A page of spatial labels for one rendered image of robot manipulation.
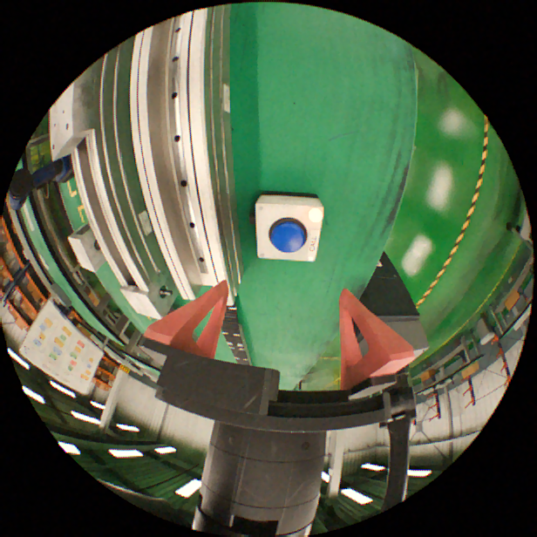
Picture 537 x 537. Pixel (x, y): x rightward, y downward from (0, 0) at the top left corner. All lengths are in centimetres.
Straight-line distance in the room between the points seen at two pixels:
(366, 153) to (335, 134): 5
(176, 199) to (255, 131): 14
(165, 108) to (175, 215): 15
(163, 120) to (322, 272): 35
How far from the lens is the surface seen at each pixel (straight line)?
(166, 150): 25
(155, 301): 41
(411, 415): 52
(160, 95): 27
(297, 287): 36
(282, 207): 20
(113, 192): 34
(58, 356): 340
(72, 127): 31
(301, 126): 25
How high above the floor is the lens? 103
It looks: 49 degrees down
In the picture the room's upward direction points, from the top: 168 degrees counter-clockwise
